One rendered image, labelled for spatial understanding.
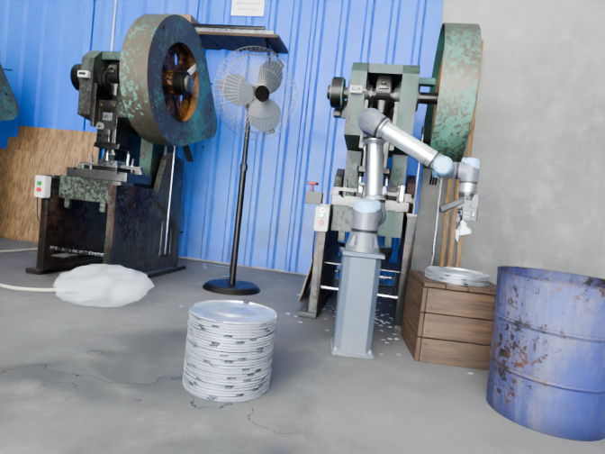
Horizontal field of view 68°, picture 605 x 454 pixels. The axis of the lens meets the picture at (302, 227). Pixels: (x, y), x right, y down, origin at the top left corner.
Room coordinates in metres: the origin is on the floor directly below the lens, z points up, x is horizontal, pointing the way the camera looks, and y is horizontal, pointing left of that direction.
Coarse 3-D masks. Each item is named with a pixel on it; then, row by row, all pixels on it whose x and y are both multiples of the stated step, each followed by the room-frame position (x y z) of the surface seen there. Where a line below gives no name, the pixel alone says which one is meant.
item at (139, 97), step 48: (144, 48) 2.61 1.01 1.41; (192, 48) 3.09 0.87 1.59; (96, 96) 3.01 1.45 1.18; (144, 96) 2.65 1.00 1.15; (192, 96) 3.29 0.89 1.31; (96, 144) 3.04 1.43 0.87; (144, 144) 3.24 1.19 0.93; (48, 192) 2.83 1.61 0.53; (96, 192) 2.85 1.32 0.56; (144, 192) 3.05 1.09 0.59; (48, 240) 2.88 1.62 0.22; (96, 240) 3.36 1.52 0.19; (144, 240) 3.13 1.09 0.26
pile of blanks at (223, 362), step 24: (192, 336) 1.40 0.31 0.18; (216, 336) 1.35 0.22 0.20; (240, 336) 1.36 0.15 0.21; (264, 336) 1.43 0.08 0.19; (192, 360) 1.39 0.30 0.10; (216, 360) 1.35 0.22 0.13; (240, 360) 1.38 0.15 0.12; (264, 360) 1.42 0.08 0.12; (192, 384) 1.39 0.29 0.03; (216, 384) 1.35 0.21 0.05; (240, 384) 1.36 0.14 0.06; (264, 384) 1.43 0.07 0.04
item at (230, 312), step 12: (216, 300) 1.61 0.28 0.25; (228, 300) 1.63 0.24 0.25; (192, 312) 1.42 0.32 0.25; (204, 312) 1.45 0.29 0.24; (216, 312) 1.46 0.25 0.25; (228, 312) 1.46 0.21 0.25; (240, 312) 1.48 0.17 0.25; (252, 312) 1.52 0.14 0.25; (264, 312) 1.54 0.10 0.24; (240, 324) 1.36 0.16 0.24
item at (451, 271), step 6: (432, 270) 2.09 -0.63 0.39; (438, 270) 2.12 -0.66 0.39; (444, 270) 2.14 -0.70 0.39; (450, 270) 2.12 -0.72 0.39; (456, 270) 2.15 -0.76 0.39; (462, 270) 2.23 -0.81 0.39; (468, 270) 2.24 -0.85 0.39; (456, 276) 1.99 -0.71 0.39; (462, 276) 1.98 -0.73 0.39; (468, 276) 2.04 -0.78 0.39; (474, 276) 2.06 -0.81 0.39; (480, 276) 2.08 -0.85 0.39; (486, 276) 2.11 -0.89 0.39
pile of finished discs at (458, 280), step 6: (426, 270) 2.13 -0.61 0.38; (426, 276) 2.12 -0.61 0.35; (432, 276) 2.06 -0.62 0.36; (438, 276) 2.03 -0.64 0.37; (444, 276) 2.01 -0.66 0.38; (450, 276) 2.00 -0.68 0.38; (450, 282) 2.00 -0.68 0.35; (456, 282) 2.03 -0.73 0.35; (462, 282) 1.98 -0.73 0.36; (468, 282) 1.98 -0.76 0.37; (474, 282) 2.03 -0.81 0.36; (480, 282) 2.00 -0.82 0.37; (486, 282) 2.08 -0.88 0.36
